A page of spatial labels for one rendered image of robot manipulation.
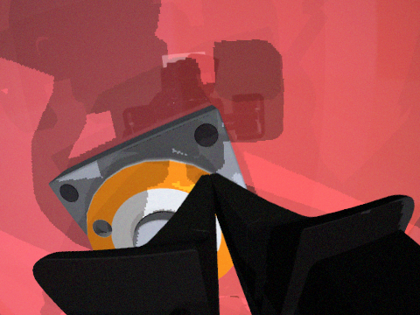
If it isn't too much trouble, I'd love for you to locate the orange round plate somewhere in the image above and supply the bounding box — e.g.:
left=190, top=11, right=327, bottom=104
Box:
left=87, top=157, right=234, bottom=279

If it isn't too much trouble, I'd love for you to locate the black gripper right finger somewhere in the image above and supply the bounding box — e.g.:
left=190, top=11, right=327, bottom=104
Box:
left=210, top=172, right=416, bottom=315

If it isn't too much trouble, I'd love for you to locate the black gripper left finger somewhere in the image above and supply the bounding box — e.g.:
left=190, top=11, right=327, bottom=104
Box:
left=32, top=174, right=221, bottom=315

